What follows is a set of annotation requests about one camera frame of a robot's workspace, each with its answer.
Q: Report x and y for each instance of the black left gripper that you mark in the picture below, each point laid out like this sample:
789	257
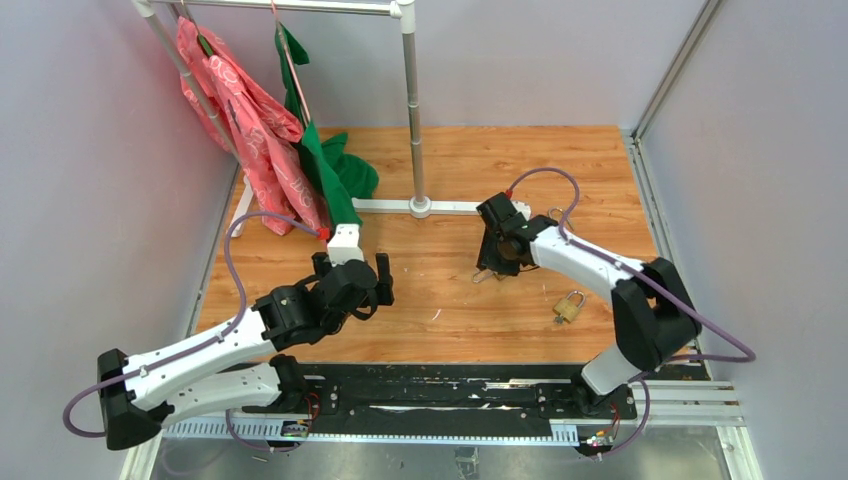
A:
384	290

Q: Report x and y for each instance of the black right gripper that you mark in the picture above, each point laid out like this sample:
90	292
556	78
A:
487	257

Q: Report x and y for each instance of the small brass padlock with key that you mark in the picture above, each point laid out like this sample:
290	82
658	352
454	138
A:
483	275

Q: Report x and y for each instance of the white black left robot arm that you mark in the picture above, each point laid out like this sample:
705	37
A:
241	362

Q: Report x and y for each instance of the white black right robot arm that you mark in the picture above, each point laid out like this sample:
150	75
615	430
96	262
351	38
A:
653	316

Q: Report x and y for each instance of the brass padlock near back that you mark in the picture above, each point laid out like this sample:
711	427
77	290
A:
557	214

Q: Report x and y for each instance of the brass padlock near front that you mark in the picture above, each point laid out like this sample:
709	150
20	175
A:
568	308

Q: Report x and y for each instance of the green garment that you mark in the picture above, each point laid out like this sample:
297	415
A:
337	174

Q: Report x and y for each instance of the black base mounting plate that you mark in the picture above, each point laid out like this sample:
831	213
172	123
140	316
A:
453	399

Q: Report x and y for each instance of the pink patterned garment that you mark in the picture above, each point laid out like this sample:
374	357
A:
263	131

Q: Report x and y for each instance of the white metal clothes rack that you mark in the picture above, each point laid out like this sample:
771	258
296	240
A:
420	205

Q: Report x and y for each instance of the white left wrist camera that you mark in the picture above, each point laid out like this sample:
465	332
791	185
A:
344	245

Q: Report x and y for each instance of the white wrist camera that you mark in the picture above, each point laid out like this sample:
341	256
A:
523	208
344	245

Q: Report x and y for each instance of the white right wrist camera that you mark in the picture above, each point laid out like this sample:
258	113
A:
523	208

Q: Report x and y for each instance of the slotted grey cable duct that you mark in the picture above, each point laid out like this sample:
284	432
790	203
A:
256	429

